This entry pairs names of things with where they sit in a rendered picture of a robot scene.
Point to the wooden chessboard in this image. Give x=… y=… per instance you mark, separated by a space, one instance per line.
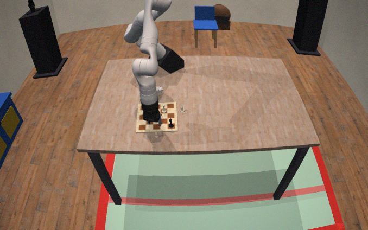
x=171 y=113

